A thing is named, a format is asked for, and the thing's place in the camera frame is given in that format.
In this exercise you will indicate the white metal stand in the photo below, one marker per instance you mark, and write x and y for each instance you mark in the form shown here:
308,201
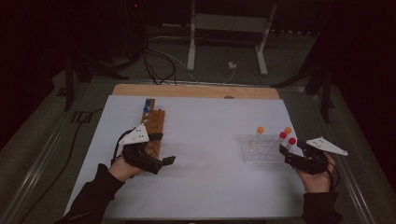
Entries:
191,46

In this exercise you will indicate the black stand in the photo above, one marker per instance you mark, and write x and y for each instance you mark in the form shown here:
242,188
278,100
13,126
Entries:
69,84
325,93

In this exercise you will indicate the person's left hand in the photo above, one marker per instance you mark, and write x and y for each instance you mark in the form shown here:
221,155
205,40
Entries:
123,171

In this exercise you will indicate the grey metal rail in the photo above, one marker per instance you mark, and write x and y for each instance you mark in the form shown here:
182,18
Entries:
37,169
351,186

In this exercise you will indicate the orange-capped test tube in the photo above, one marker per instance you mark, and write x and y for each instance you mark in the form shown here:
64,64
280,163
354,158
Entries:
288,130
260,129

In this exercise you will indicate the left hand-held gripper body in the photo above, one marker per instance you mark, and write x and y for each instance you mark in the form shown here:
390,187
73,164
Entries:
137,138

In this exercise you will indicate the black floor bracket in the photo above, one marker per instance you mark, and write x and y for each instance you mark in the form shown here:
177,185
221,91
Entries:
81,116

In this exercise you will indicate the red-capped test tube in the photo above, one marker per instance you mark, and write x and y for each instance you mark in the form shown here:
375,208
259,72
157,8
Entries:
292,141
282,135

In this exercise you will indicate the white plug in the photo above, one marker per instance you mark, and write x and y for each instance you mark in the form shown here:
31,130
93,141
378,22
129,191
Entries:
232,65

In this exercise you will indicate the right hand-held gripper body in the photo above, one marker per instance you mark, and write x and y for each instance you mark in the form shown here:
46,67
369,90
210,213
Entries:
323,145

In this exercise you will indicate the wooden test tube rack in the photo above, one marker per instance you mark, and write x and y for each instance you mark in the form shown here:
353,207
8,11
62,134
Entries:
155,121

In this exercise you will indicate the clear plastic test tube rack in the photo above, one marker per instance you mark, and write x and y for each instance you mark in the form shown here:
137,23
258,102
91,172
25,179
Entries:
261,149

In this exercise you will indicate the blue-capped test tube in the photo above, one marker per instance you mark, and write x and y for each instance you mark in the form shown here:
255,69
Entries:
146,109
148,103

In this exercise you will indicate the white table mat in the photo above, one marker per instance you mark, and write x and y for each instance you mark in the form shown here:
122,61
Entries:
202,140

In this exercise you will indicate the person's right hand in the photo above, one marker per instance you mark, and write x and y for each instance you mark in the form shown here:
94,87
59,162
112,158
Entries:
317,182

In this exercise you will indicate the black power strip red light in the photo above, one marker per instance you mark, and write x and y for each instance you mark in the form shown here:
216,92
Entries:
135,12

